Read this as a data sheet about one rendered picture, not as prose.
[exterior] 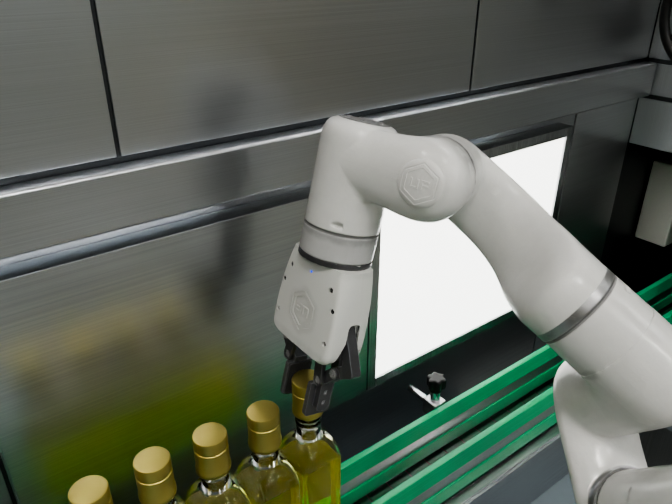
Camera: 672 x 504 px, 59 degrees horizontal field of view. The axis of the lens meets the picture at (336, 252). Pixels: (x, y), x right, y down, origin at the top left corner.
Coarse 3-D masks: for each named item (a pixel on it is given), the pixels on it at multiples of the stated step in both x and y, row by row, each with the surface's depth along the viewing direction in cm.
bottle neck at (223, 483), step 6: (228, 474) 60; (204, 480) 59; (210, 480) 59; (216, 480) 59; (222, 480) 60; (228, 480) 61; (204, 486) 60; (210, 486) 59; (216, 486) 59; (222, 486) 60; (228, 486) 61; (210, 492) 60; (216, 492) 60; (222, 492) 60
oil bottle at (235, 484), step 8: (232, 472) 64; (200, 480) 62; (232, 480) 62; (192, 488) 61; (200, 488) 61; (232, 488) 61; (240, 488) 61; (192, 496) 61; (200, 496) 60; (208, 496) 60; (216, 496) 60; (224, 496) 60; (232, 496) 60; (240, 496) 61; (248, 496) 62
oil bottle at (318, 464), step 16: (288, 432) 69; (288, 448) 67; (304, 448) 66; (320, 448) 66; (336, 448) 68; (304, 464) 65; (320, 464) 66; (336, 464) 68; (304, 480) 66; (320, 480) 67; (336, 480) 69; (304, 496) 67; (320, 496) 68; (336, 496) 70
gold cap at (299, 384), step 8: (296, 376) 64; (304, 376) 64; (312, 376) 64; (296, 384) 63; (304, 384) 63; (296, 392) 63; (304, 392) 63; (296, 400) 64; (296, 408) 64; (296, 416) 65; (304, 416) 64; (312, 416) 64
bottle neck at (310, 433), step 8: (320, 416) 66; (296, 424) 66; (304, 424) 65; (312, 424) 65; (320, 424) 66; (296, 432) 67; (304, 432) 66; (312, 432) 66; (320, 432) 67; (304, 440) 66; (312, 440) 66
